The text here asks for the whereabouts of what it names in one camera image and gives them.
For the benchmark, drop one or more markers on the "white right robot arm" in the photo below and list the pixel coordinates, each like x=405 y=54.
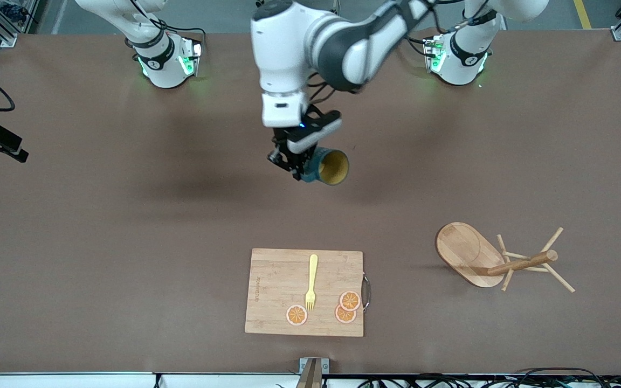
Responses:
x=162 y=59

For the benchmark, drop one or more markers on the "yellow plastic fork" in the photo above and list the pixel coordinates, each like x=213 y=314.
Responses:
x=313 y=269

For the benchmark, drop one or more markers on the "orange slice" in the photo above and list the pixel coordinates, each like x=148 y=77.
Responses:
x=343 y=316
x=350 y=300
x=296 y=315

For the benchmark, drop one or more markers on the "dark teal cup yellow inside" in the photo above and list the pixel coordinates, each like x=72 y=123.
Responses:
x=335 y=167

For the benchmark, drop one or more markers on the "wooden mug tree rack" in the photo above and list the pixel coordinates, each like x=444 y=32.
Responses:
x=464 y=250

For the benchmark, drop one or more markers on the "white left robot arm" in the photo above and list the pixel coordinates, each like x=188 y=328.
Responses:
x=283 y=54

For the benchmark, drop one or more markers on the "grey metal mounting bracket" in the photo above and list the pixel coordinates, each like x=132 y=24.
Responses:
x=325 y=365

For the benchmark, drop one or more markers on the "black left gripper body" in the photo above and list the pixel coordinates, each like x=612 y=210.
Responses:
x=289 y=150

